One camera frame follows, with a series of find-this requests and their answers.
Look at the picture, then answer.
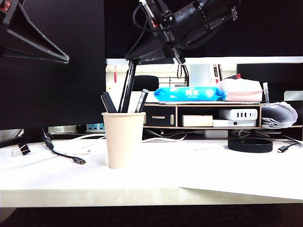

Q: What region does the pink tissue pack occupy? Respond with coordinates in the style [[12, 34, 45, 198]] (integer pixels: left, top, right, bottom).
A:
[[216, 79, 263, 102]]

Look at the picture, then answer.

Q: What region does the blue wet wipes pack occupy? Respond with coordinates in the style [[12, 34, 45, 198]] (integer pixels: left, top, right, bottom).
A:
[[153, 86, 227, 102]]

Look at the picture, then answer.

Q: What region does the white printed carton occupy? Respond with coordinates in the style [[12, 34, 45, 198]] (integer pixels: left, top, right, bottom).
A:
[[209, 64, 220, 85]]

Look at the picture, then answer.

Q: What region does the beige cardboard box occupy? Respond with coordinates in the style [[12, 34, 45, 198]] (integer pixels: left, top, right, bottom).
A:
[[181, 115, 213, 128]]

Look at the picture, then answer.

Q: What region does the silver metal stand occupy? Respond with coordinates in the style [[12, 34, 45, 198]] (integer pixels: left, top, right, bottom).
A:
[[284, 91, 303, 102]]

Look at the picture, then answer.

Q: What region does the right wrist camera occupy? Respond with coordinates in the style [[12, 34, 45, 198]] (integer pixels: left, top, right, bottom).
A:
[[138, 0, 153, 18]]

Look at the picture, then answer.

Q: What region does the black screen panel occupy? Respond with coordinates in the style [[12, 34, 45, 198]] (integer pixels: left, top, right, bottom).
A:
[[236, 63, 303, 102]]

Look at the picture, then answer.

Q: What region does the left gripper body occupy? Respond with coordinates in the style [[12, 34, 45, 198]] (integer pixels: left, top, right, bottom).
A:
[[0, 0, 26, 30]]

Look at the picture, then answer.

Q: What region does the white paper stack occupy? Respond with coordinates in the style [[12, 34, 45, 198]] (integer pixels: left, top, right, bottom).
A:
[[0, 141, 59, 171]]

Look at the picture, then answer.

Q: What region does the white multiport charger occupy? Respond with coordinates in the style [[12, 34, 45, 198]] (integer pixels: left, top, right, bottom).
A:
[[219, 108, 258, 121]]

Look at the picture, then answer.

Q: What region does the flat white box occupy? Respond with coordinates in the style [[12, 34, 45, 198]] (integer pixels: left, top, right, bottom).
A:
[[212, 120, 257, 128]]

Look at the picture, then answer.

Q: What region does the black braided cable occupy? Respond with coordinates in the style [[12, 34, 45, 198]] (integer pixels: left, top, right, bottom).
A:
[[132, 3, 171, 34]]

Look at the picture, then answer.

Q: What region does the beige paper cup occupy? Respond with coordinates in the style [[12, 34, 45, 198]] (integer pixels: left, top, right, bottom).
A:
[[101, 112, 147, 170]]

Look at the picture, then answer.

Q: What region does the black pen silver clip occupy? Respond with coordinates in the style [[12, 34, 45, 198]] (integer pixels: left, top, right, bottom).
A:
[[134, 89, 150, 114]]

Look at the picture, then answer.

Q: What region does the black wooden desk organizer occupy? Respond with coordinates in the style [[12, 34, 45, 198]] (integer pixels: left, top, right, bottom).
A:
[[141, 100, 303, 130]]

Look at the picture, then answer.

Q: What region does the grey cable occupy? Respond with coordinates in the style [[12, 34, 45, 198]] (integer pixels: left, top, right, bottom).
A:
[[231, 129, 272, 139]]

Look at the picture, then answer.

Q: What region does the thick white cable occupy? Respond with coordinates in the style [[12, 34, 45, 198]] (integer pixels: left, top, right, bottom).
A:
[[51, 132, 187, 144]]

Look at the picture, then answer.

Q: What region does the black round lid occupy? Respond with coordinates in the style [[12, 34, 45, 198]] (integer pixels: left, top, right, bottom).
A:
[[227, 138, 274, 154]]

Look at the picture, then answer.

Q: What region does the black capped marker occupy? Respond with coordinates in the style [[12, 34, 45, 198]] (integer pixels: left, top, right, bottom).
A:
[[100, 91, 118, 114]]

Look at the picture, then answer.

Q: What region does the black monitor silver bezel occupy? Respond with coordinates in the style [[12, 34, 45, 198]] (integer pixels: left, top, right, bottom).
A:
[[104, 0, 303, 66]]

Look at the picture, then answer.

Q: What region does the large black monitor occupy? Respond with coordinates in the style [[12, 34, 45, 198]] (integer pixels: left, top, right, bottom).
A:
[[0, 0, 107, 148]]

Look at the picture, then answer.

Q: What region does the black chair headrest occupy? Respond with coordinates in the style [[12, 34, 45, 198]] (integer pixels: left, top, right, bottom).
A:
[[132, 75, 160, 92]]

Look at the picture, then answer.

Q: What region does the black binder clip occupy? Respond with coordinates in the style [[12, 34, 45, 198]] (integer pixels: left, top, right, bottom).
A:
[[11, 142, 31, 157]]

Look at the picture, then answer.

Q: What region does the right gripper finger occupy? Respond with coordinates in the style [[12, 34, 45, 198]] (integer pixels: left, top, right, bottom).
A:
[[132, 47, 177, 65], [125, 35, 171, 60]]

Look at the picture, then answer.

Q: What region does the rolled printed paper stack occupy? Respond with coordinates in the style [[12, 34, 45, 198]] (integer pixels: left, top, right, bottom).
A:
[[261, 102, 298, 130]]

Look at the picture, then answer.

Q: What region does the white power brick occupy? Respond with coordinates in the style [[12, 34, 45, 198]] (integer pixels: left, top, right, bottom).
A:
[[205, 130, 229, 139]]

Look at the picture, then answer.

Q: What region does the black hanging cable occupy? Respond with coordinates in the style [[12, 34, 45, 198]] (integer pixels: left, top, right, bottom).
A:
[[177, 65, 190, 87]]

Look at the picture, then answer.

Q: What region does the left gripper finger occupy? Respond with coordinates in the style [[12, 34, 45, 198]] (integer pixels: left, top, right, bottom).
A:
[[7, 2, 70, 64], [0, 46, 66, 65]]

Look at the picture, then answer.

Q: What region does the black deli marker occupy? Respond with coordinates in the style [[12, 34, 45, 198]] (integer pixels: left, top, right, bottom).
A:
[[117, 60, 137, 114]]

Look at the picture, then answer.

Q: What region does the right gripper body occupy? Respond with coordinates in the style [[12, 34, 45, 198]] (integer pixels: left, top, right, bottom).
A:
[[148, 2, 187, 65]]

